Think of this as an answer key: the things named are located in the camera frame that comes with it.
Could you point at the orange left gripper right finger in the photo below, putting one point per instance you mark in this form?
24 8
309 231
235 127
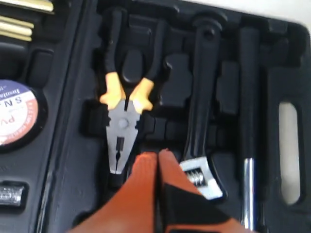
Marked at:
184 208

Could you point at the electrical tape roll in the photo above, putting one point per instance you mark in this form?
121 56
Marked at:
23 114

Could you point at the claw hammer black handle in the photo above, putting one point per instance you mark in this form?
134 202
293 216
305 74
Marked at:
249 120

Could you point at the silver socket bit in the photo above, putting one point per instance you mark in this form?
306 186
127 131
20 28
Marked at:
11 195

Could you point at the black plastic tool case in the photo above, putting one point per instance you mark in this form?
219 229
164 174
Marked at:
65 169

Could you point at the pliers yellow black handles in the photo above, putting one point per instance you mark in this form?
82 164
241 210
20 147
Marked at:
124 111

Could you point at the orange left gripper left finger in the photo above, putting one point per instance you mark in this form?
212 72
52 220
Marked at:
132 208

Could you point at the adjustable wrench black handle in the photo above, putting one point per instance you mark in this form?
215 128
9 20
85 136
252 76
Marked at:
194 161

